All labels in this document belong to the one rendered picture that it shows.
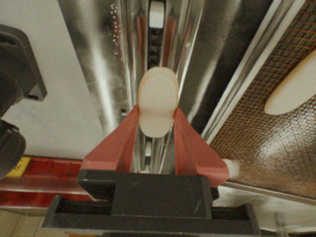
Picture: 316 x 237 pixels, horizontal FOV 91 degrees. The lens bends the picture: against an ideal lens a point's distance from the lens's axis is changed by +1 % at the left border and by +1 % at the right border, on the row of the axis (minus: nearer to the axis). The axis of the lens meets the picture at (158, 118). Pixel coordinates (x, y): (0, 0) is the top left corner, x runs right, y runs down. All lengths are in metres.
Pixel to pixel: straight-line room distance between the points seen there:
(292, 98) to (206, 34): 0.12
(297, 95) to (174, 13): 0.15
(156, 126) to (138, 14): 0.11
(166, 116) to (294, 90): 0.13
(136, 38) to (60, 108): 0.23
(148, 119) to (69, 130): 0.30
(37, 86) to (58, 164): 0.33
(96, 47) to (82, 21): 0.03
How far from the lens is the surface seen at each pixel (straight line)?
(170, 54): 0.21
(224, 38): 0.24
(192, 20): 0.18
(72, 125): 0.41
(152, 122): 0.16
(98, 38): 0.20
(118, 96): 0.24
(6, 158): 0.24
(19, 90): 0.29
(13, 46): 0.29
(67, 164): 0.58
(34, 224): 8.27
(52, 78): 0.32
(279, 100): 0.22
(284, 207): 0.67
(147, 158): 0.47
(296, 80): 0.21
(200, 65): 0.26
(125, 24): 0.18
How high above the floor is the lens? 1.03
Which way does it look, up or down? 39 degrees down
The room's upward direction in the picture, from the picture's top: 179 degrees counter-clockwise
